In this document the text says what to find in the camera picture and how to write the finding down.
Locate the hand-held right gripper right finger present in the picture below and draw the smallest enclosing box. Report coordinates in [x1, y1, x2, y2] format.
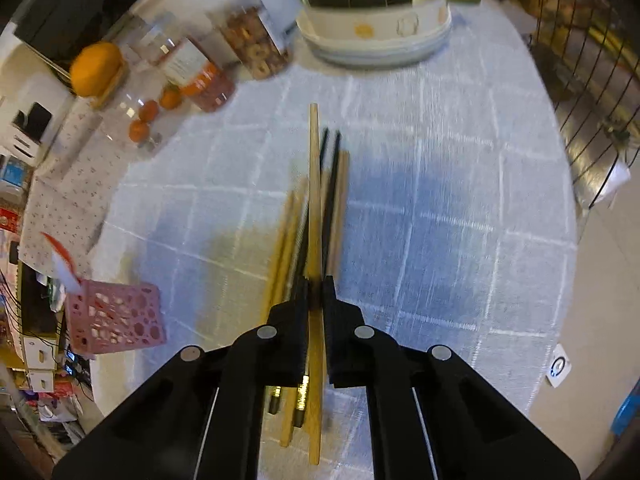
[322, 275, 581, 480]

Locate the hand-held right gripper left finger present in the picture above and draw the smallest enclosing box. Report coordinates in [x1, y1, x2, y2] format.
[52, 276, 313, 480]

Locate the long light wooden chopstick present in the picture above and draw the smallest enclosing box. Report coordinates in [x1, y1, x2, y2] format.
[308, 103, 328, 467]

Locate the pink perforated plastic basket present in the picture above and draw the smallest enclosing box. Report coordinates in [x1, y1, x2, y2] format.
[65, 280, 167, 359]

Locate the white grid tablecloth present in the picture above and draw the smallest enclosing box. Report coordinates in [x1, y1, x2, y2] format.
[91, 0, 582, 480]

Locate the power strip with lights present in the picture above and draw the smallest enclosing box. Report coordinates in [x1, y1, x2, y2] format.
[64, 350, 92, 379]

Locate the red and white spoon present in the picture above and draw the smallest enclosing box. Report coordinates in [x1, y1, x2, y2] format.
[41, 232, 84, 292]

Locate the red spice jar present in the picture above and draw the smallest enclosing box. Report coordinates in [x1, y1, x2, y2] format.
[145, 16, 237, 114]

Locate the stack of white bowls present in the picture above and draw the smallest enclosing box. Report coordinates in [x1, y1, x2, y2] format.
[295, 10, 454, 68]

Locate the floral cabinet cloth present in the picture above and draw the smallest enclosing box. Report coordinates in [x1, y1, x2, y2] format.
[21, 102, 132, 282]

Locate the glass jar with cork lid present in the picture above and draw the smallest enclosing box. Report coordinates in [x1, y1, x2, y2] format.
[89, 62, 187, 157]

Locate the jar of dried rings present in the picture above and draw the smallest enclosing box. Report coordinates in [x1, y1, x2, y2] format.
[206, 0, 294, 81]

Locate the blue plastic item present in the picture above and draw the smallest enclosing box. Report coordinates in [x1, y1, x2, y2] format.
[614, 379, 640, 437]

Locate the large orange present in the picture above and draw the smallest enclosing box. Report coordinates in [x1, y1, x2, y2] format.
[69, 42, 125, 97]

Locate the white card with ring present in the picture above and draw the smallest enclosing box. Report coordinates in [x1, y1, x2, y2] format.
[545, 343, 574, 389]

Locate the cream bowl with handle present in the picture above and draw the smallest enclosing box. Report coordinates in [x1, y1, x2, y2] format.
[299, 0, 447, 40]

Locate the black wire cage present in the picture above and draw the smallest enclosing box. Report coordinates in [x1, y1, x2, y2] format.
[520, 0, 640, 211]

